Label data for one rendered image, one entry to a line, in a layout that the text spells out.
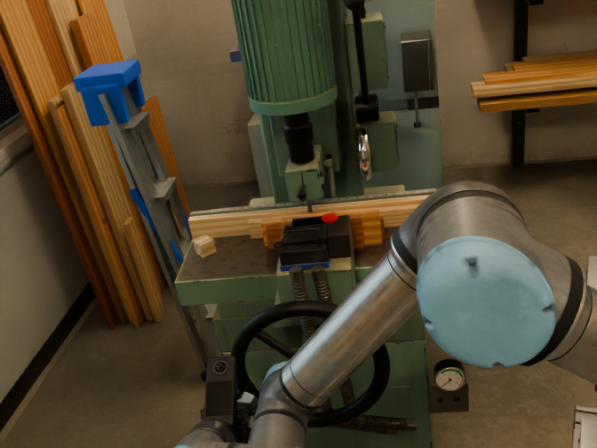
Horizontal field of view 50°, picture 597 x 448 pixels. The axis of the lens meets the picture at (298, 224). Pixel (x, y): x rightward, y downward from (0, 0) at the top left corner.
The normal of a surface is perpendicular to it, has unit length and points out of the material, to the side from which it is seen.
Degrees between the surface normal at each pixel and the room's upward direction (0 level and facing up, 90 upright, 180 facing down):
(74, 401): 1
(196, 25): 90
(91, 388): 1
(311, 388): 87
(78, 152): 87
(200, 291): 90
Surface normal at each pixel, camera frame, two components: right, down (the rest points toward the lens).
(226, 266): -0.14, -0.87
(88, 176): 0.97, -0.09
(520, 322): -0.25, 0.42
